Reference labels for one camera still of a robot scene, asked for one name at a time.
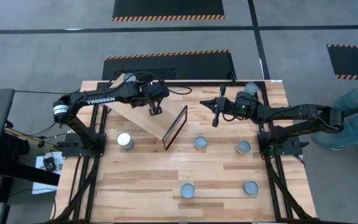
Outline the white paper sheet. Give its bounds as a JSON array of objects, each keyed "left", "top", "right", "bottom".
[{"left": 31, "top": 151, "right": 65, "bottom": 195}]

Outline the spicy black beans can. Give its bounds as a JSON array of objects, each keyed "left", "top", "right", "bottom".
[{"left": 235, "top": 140, "right": 252, "bottom": 156}]

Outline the black metal table frame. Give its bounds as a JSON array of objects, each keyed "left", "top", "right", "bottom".
[{"left": 52, "top": 80, "right": 316, "bottom": 224}]

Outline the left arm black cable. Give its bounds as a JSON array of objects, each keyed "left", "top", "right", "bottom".
[{"left": 166, "top": 85, "right": 193, "bottom": 96}]

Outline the mixed vegetables label can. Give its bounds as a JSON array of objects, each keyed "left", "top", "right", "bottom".
[{"left": 180, "top": 182, "right": 196, "bottom": 200}]

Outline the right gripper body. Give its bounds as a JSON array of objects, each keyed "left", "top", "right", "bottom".
[{"left": 212, "top": 86, "right": 237, "bottom": 128}]

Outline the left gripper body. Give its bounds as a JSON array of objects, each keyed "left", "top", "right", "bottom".
[{"left": 147, "top": 80, "right": 170, "bottom": 109}]

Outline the wooden shelf black metal frame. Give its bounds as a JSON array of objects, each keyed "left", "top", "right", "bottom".
[{"left": 104, "top": 73, "right": 189, "bottom": 151}]

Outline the black stand base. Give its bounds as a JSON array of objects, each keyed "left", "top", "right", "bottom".
[{"left": 0, "top": 132, "right": 61, "bottom": 187}]

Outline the grey lid tin can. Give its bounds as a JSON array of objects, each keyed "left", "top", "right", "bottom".
[{"left": 243, "top": 180, "right": 259, "bottom": 197}]

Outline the person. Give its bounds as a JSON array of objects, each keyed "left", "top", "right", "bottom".
[{"left": 311, "top": 73, "right": 358, "bottom": 151}]

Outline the tan label can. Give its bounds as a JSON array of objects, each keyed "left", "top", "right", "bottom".
[{"left": 193, "top": 136, "right": 208, "bottom": 151}]

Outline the green label can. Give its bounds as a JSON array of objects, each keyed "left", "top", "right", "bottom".
[{"left": 243, "top": 82, "right": 259, "bottom": 96}]

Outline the cherries label can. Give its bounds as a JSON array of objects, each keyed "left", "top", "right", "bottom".
[{"left": 116, "top": 131, "right": 135, "bottom": 152}]

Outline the small black device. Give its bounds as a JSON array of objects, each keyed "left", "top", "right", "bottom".
[{"left": 44, "top": 157, "right": 57, "bottom": 171}]

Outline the black floor cable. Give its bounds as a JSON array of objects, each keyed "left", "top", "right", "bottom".
[{"left": 14, "top": 88, "right": 74, "bottom": 138}]

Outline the black hazard-striped floor mat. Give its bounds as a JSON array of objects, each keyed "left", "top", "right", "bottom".
[
  {"left": 112, "top": 0, "right": 226, "bottom": 22},
  {"left": 101, "top": 49, "right": 237, "bottom": 82},
  {"left": 326, "top": 43, "right": 358, "bottom": 82}
]

